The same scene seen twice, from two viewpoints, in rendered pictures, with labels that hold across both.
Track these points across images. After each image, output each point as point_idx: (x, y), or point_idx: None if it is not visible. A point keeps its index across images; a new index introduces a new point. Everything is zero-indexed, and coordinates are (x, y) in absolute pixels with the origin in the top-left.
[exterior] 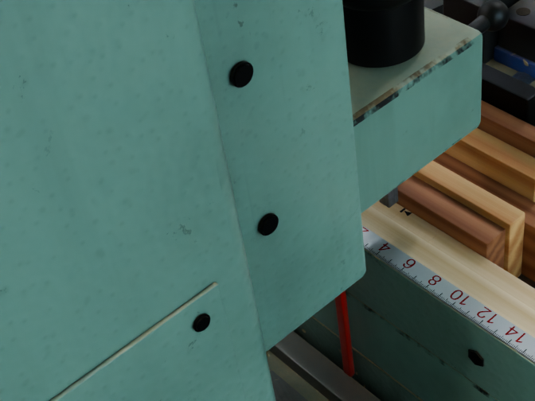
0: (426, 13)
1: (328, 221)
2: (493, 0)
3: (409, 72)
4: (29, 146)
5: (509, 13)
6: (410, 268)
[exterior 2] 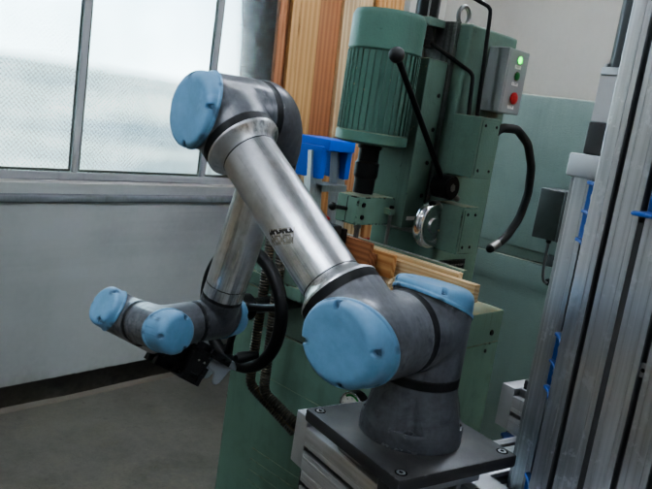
0: (351, 194)
1: None
2: (333, 202)
3: (355, 192)
4: None
5: (328, 205)
6: (349, 234)
